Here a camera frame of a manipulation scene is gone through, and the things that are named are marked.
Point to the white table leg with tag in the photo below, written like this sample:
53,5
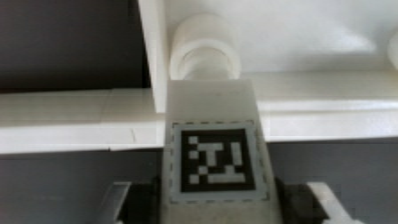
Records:
217,177

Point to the white square tabletop tray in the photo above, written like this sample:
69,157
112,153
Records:
299,35

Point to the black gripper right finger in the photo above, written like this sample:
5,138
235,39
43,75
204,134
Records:
309,204

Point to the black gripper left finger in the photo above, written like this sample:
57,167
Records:
128,204

